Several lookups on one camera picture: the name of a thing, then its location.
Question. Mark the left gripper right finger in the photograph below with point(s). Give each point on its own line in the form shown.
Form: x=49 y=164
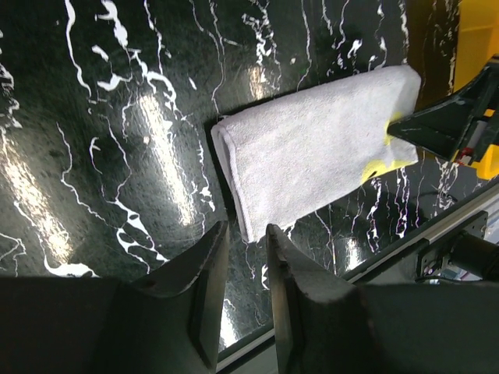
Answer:
x=324 y=324

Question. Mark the yellow plastic bin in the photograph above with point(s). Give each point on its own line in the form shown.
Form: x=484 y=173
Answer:
x=478 y=46

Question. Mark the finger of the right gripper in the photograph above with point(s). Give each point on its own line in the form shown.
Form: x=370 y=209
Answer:
x=436 y=128

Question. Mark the grey yellow frog towel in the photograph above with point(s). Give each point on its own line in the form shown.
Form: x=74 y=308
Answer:
x=286 y=158

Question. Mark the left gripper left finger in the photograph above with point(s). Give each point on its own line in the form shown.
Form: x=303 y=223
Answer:
x=166 y=322

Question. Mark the aluminium rail frame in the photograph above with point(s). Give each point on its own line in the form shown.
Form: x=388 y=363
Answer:
x=400 y=262

